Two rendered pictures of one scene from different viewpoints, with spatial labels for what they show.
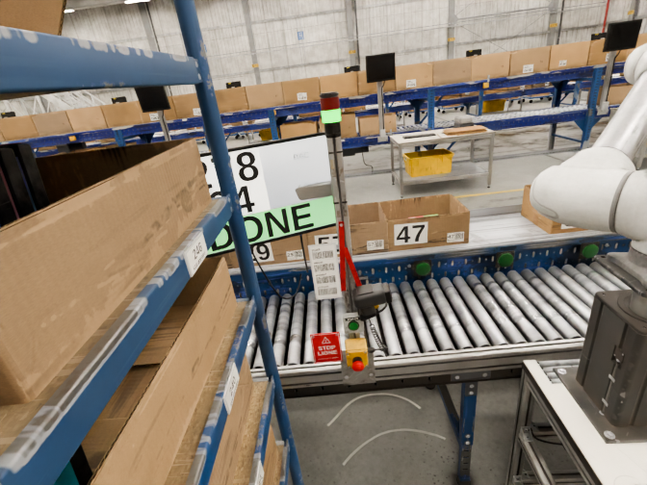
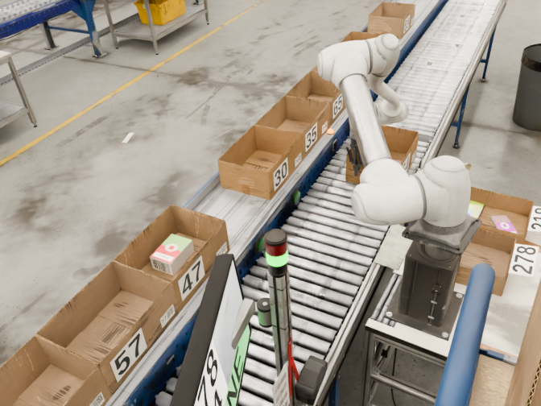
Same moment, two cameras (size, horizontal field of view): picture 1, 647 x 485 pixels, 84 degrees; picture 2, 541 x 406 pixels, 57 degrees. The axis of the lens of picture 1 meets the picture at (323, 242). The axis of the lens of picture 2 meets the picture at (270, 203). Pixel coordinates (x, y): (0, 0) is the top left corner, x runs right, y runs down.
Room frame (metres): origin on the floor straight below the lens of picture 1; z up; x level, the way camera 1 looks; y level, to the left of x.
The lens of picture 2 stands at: (0.63, 0.68, 2.39)
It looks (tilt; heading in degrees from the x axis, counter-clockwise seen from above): 38 degrees down; 297
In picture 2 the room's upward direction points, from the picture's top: 4 degrees counter-clockwise
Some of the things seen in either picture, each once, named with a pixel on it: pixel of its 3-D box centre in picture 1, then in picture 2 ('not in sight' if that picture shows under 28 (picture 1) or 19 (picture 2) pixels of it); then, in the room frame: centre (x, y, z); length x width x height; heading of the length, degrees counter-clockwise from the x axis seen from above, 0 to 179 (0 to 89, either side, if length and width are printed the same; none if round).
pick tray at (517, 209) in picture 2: not in sight; (485, 215); (0.55, -1.43, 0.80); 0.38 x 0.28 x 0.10; 175
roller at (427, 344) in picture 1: (416, 315); (258, 353); (1.26, -0.36, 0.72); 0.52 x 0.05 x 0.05; 177
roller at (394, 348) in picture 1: (386, 318); (242, 379); (1.27, -0.23, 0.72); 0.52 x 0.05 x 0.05; 177
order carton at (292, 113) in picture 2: not in sight; (293, 126); (1.65, -1.68, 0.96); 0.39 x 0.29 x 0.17; 87
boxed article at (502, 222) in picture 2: not in sight; (504, 227); (0.45, -1.42, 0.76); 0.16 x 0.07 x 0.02; 117
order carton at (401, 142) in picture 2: not in sight; (382, 155); (1.13, -1.74, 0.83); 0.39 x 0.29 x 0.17; 86
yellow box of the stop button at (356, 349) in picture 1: (367, 353); not in sight; (0.94, -0.10, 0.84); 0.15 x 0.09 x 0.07; 87
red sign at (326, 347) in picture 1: (335, 346); not in sight; (0.98, 0.01, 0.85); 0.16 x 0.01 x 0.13; 87
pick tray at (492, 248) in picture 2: not in sight; (463, 253); (0.61, -1.12, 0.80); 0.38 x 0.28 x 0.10; 176
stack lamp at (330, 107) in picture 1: (330, 109); (276, 249); (1.01, -0.06, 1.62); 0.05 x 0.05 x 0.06
